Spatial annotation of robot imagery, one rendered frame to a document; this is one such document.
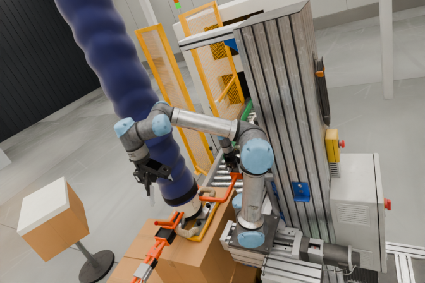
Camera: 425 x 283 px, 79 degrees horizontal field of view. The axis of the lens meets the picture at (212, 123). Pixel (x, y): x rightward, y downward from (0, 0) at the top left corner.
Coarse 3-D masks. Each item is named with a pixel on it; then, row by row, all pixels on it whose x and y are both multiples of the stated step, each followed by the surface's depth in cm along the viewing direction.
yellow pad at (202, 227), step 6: (204, 204) 174; (210, 204) 172; (216, 204) 170; (210, 210) 166; (210, 216) 163; (198, 222) 157; (204, 222) 159; (204, 228) 156; (198, 234) 153; (192, 240) 153; (198, 240) 150
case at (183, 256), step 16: (224, 192) 183; (224, 208) 169; (192, 224) 166; (224, 224) 165; (176, 240) 159; (208, 240) 151; (160, 256) 152; (176, 256) 148; (192, 256) 145; (208, 256) 146; (224, 256) 162; (160, 272) 163; (176, 272) 153; (192, 272) 144; (208, 272) 145; (224, 272) 161
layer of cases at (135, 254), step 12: (144, 228) 235; (156, 228) 230; (144, 240) 222; (132, 252) 215; (144, 252) 211; (120, 264) 208; (132, 264) 204; (240, 264) 182; (120, 276) 198; (132, 276) 194; (156, 276) 188; (240, 276) 180; (252, 276) 201
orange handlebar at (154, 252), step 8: (232, 184) 164; (200, 200) 163; (208, 200) 160; (216, 200) 156; (224, 200) 155; (176, 224) 150; (152, 248) 139; (160, 248) 137; (152, 256) 137; (136, 280) 127
